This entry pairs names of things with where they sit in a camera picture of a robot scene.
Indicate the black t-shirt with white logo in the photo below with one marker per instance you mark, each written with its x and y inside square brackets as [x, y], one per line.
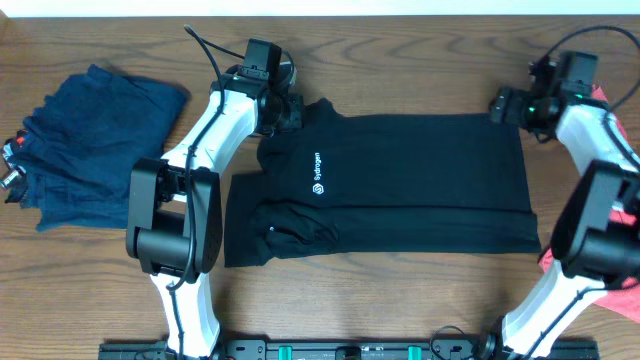
[382, 183]

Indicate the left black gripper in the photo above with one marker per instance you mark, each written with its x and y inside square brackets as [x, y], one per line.
[296, 120]

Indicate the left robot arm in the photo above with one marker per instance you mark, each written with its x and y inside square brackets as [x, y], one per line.
[175, 225]

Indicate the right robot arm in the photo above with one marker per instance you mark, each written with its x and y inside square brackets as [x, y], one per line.
[593, 254]

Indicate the dark garment with printed graphic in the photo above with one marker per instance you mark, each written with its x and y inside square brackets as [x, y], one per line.
[14, 180]

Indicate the folded navy blue garment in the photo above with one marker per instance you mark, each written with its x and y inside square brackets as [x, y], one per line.
[82, 144]

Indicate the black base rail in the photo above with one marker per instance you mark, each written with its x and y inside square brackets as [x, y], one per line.
[456, 349]

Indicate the red t-shirt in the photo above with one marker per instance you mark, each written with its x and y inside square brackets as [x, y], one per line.
[623, 302]

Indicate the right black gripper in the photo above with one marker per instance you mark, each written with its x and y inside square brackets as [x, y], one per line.
[511, 113]

